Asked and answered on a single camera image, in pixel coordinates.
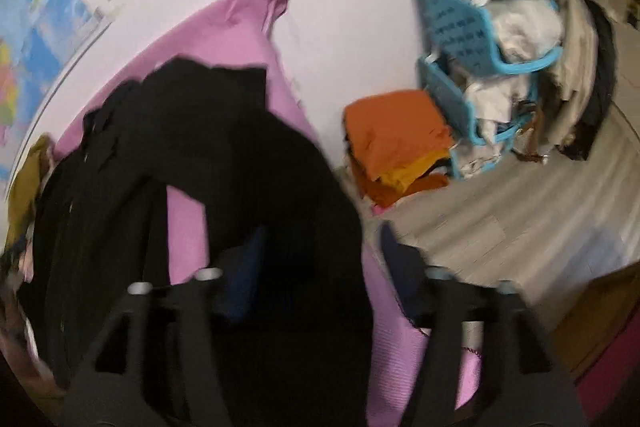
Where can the magenta cloth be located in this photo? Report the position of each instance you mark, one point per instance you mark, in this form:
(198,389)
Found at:
(612,372)

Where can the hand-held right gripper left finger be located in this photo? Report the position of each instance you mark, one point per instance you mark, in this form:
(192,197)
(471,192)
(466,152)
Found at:
(242,277)

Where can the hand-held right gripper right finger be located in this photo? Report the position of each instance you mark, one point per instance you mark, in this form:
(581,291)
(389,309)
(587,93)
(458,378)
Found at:
(400,267)

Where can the wall map poster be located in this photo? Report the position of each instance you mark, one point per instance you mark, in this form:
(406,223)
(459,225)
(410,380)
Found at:
(45,7)

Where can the yellow folded garment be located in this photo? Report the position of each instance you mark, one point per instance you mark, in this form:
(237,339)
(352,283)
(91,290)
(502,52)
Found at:
(415,169)

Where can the wooden furniture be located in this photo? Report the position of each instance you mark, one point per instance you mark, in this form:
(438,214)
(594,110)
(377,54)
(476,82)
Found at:
(605,307)

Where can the olive folded cloth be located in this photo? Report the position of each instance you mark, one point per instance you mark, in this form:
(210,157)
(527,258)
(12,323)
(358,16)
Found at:
(27,187)

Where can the white crumpled clothes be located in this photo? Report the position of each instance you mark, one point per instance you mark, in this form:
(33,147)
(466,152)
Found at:
(492,107)
(525,27)

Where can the black hanging garment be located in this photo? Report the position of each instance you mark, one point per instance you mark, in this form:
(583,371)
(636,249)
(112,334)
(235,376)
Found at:
(602,97)

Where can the blue perforated plastic basket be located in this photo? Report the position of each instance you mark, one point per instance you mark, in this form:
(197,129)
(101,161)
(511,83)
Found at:
(460,27)
(450,102)

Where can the pink blanket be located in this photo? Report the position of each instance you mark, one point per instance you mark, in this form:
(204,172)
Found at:
(235,27)

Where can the rust folded garment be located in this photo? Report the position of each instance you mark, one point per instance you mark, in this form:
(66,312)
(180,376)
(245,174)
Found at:
(400,194)

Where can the orange folded garment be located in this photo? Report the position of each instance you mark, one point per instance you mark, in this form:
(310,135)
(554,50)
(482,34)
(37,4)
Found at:
(395,127)

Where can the beige hanging garment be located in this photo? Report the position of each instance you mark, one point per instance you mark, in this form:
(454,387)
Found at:
(575,67)

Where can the black garment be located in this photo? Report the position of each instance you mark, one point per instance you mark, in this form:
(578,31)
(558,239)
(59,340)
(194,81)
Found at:
(225,157)
(602,97)

